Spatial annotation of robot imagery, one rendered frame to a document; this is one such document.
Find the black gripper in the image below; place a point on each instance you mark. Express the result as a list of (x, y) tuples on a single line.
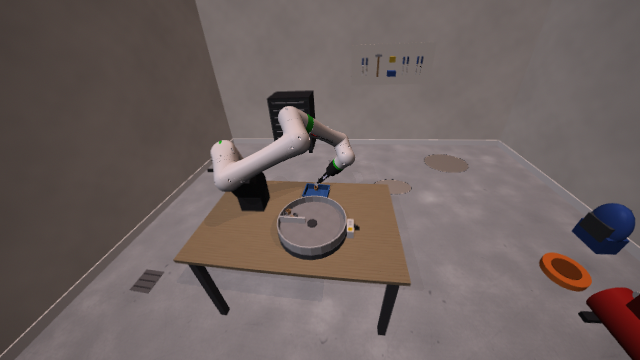
[(327, 174)]

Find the grey round turntable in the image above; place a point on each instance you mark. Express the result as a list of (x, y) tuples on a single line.
[(320, 220)]

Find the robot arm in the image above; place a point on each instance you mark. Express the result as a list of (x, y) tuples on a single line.
[(297, 128)]

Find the blue rectangular tray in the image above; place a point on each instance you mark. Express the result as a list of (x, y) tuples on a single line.
[(322, 190)]

